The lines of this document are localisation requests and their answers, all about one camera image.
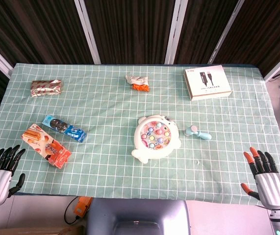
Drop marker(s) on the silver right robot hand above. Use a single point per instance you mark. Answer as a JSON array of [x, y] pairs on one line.
[[272, 188]]

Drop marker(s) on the blue cookie box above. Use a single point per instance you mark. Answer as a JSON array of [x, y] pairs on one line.
[[66, 128]]

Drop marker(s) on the white fishing game toy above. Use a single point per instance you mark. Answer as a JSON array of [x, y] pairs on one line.
[[139, 147]]

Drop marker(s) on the white orange snack packet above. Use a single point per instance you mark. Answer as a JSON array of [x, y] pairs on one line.
[[137, 82]]

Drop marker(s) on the silver red snack bag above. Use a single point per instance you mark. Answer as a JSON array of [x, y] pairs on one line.
[[45, 88]]

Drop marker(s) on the orange egg roll box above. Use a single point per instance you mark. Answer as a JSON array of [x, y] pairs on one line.
[[46, 147]]

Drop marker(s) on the green checked tablecloth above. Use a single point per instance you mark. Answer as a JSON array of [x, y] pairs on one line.
[[110, 127]]

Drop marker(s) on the grey blue robot torso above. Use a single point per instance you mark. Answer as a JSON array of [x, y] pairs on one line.
[[137, 213]]

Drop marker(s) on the orange device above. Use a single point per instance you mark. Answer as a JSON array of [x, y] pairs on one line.
[[82, 208]]

